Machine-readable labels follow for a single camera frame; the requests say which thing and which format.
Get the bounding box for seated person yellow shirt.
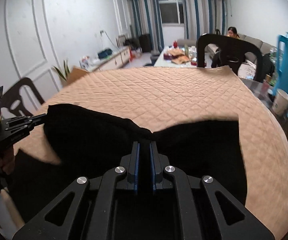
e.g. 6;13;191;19
227;27;240;39

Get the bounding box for green potted plant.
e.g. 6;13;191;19
53;60;70;82

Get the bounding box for white low cabinet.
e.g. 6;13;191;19
79;46;131;72

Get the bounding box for grey sofa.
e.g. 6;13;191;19
176;33;277;65

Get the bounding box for white coffee table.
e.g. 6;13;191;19
153;47;197;68

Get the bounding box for window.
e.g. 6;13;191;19
159;0;184;25

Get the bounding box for dark blue bag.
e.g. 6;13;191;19
98;48;113;60

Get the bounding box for striped curtain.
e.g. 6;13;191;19
182;0;226;40
127;0;164;51

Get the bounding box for striped curtain left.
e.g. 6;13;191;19
127;0;164;51

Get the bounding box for white paper cup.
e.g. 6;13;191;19
272;89;288;116

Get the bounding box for dark wooden chair far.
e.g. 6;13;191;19
196;34;264;82

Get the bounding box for striped curtain right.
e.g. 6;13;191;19
182;0;226;40

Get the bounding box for black pants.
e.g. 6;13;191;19
0;104;247;239

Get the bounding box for dark wooden chair left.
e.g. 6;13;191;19
0;77;45;116

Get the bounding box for dark wooden chair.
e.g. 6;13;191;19
196;34;264;82
0;77;45;116

